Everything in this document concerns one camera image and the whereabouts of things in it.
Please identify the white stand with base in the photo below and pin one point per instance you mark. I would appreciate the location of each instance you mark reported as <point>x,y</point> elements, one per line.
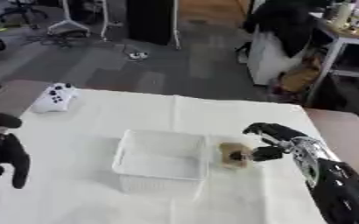
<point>78,23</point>

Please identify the black jacket on chair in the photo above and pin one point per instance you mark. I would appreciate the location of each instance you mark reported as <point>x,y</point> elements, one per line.
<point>284,26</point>

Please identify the white power strip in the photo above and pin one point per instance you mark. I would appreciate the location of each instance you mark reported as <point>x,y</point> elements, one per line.
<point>137,55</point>

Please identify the white desk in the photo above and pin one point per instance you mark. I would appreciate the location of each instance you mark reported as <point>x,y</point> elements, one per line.
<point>343,46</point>

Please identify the black office chair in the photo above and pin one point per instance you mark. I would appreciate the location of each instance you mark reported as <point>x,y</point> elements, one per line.
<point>21,11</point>

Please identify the tan plush toy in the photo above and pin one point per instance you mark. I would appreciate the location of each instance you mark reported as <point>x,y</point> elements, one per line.
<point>234,155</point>

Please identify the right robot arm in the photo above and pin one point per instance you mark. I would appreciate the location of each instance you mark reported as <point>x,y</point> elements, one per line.
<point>336,180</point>

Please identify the white plastic basket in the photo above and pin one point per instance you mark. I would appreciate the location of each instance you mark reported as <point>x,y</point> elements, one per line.
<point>162,160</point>

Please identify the black cabinet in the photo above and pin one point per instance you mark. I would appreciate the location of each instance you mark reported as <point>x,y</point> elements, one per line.
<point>149,20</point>

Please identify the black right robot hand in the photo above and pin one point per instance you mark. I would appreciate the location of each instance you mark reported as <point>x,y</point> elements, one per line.
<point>274,134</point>

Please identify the white game controller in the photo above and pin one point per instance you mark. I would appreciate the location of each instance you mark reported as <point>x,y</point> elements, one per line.
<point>55,97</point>

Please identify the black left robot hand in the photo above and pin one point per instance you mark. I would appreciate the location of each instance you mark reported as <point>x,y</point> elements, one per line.
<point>9,157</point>

